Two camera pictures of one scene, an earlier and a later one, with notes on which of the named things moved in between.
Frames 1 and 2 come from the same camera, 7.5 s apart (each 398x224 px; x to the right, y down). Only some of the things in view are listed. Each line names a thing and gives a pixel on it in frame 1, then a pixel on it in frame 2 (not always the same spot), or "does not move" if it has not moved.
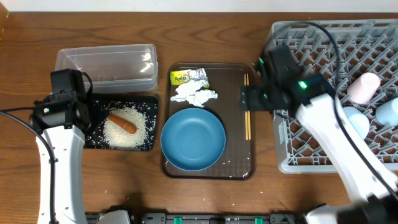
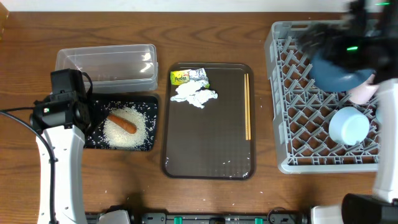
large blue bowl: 193,139 -> 331,76
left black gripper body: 86,116 does not move
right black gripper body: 247,98 -> 311,40
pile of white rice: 118,137 does not move
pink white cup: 362,89 does not move
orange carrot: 129,127 does not move
